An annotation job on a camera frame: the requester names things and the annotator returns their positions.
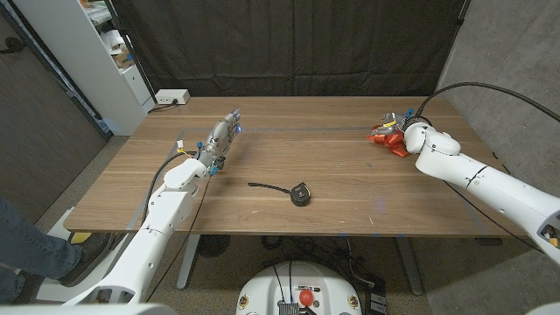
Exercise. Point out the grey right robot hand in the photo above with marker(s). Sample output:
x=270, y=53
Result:
x=396, y=122

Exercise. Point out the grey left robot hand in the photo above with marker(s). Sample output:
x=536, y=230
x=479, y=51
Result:
x=219, y=135

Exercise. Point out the red plastic object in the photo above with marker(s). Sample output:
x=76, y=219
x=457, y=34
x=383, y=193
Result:
x=391, y=142

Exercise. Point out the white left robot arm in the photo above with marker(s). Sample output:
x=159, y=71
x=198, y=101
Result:
x=168, y=210

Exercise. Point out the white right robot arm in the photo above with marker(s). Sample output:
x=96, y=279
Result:
x=481, y=179

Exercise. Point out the black measuring tape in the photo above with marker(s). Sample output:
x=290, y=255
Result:
x=301, y=194

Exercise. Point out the white power strip box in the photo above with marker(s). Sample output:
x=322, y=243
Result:
x=172, y=96

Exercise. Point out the round black floor object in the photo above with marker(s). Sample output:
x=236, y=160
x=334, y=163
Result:
x=213, y=245

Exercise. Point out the black curtain backdrop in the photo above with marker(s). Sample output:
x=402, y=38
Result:
x=284, y=44

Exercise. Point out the black backdrop stand pole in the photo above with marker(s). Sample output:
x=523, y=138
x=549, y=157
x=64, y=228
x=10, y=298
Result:
x=130, y=52

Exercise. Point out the small cardboard box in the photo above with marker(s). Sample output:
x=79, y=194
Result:
x=123, y=58

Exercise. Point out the grey table leg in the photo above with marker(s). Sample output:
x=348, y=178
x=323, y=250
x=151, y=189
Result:
x=409, y=267
x=188, y=262

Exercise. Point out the white shelf cabinet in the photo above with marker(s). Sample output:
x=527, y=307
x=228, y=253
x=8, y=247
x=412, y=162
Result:
x=87, y=74

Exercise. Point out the person's black shoe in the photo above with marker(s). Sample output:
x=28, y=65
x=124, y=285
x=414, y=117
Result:
x=92, y=249

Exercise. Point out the yellow object on floor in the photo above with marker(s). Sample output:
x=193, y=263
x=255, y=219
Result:
x=81, y=238

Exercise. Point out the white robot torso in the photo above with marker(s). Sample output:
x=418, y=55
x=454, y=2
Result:
x=324, y=284

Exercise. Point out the black floor power strip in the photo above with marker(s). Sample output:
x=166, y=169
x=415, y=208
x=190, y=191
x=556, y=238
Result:
x=376, y=302

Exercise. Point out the red emergency stop button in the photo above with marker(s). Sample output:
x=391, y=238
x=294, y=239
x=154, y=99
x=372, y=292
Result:
x=306, y=297

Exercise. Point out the person's leg in jeans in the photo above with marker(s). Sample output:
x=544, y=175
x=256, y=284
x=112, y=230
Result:
x=26, y=245

